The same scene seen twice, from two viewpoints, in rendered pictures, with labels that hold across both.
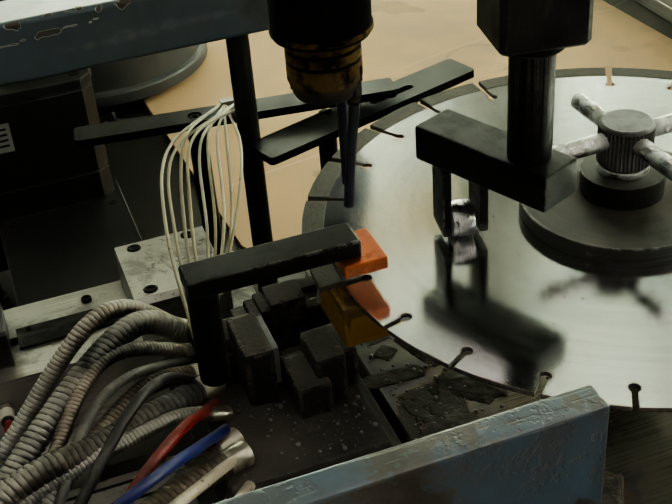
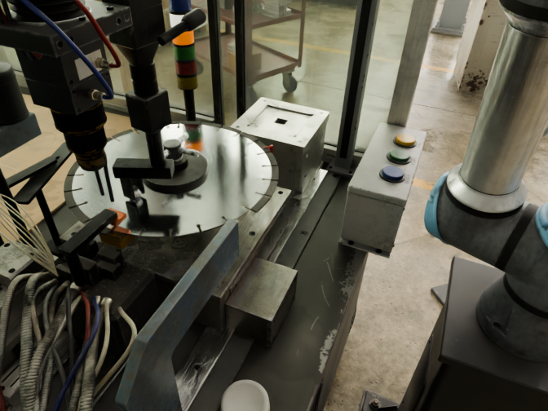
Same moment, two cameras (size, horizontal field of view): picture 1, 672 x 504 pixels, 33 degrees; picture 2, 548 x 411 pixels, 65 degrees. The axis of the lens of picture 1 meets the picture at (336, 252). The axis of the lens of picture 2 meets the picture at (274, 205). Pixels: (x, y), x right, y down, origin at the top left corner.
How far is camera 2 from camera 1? 0.22 m
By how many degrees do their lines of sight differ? 41
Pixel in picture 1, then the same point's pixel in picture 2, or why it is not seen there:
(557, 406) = (227, 227)
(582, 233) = (174, 182)
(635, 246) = (192, 179)
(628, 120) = (171, 143)
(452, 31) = not seen: hidden behind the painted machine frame
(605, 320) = (200, 203)
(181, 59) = not seen: outside the picture
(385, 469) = (200, 266)
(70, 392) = (30, 316)
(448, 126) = (123, 163)
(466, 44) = not seen: hidden behind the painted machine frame
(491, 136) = (140, 161)
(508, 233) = (150, 191)
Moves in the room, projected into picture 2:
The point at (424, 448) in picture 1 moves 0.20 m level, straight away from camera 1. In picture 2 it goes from (205, 255) to (120, 183)
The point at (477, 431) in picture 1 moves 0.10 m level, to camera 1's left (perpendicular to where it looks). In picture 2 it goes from (214, 244) to (146, 291)
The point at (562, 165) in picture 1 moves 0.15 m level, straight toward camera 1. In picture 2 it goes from (170, 162) to (223, 217)
